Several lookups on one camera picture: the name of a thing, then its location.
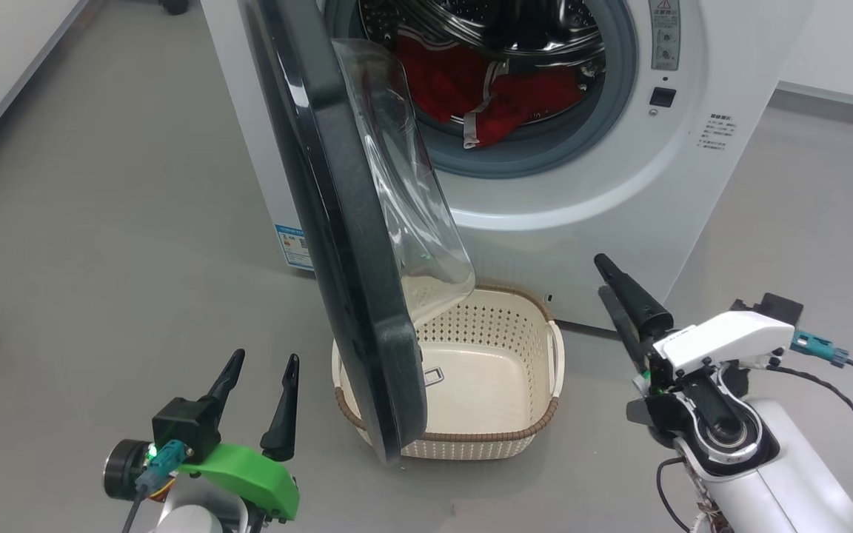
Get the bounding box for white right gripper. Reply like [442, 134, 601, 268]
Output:
[594, 254, 796, 393]

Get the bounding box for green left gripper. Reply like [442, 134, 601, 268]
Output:
[178, 349, 300, 521]

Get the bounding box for black round glass washer door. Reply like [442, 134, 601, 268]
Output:
[238, 0, 477, 466]

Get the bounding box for red shorts with white band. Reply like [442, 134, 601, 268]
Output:
[462, 63, 586, 149]

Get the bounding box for teal camera connector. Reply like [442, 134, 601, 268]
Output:
[791, 331, 849, 367]
[136, 440, 194, 493]

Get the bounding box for teal right camera connector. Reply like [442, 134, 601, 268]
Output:
[791, 331, 849, 367]

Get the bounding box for cream perforated laundry basket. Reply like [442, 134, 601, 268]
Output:
[332, 285, 566, 461]

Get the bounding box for teal left camera connector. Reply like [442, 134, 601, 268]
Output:
[136, 440, 194, 493]

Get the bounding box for grey warning sticker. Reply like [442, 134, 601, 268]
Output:
[649, 0, 681, 71]

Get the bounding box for black left camera cable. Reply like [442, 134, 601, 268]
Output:
[121, 489, 147, 533]

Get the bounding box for blue energy label sticker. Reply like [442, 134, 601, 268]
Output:
[275, 224, 314, 269]

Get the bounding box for white front-load washing machine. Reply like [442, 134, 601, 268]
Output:
[201, 0, 816, 330]

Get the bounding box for red jersey with striped trim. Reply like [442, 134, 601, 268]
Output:
[397, 36, 503, 123]

